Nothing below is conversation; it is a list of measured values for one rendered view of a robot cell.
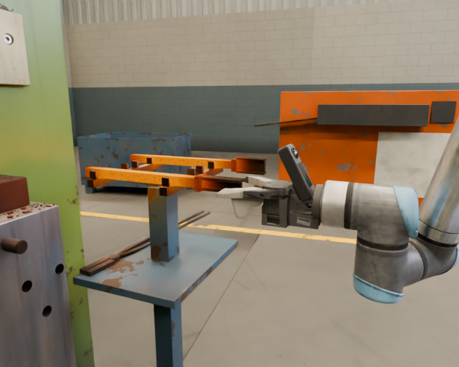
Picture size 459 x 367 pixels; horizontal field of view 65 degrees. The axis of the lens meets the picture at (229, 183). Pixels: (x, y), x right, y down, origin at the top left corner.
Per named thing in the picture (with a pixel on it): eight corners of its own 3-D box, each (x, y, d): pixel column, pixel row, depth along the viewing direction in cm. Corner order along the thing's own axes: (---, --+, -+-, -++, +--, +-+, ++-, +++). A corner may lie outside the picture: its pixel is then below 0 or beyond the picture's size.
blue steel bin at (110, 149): (191, 183, 512) (190, 133, 496) (172, 198, 434) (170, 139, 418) (113, 180, 533) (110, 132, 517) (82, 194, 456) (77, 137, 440)
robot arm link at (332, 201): (345, 187, 64) (350, 177, 73) (318, 185, 66) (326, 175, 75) (342, 234, 66) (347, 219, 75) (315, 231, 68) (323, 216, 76)
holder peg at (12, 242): (29, 251, 71) (27, 238, 70) (17, 256, 68) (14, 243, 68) (14, 248, 72) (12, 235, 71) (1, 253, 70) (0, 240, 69)
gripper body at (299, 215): (257, 224, 73) (317, 233, 69) (258, 183, 71) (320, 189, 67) (269, 214, 80) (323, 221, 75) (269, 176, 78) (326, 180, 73)
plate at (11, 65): (30, 85, 92) (22, 14, 89) (-3, 84, 84) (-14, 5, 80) (25, 85, 93) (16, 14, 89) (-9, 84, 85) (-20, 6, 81)
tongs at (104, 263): (202, 212, 145) (202, 209, 145) (210, 213, 143) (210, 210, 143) (79, 273, 94) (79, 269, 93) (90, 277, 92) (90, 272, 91)
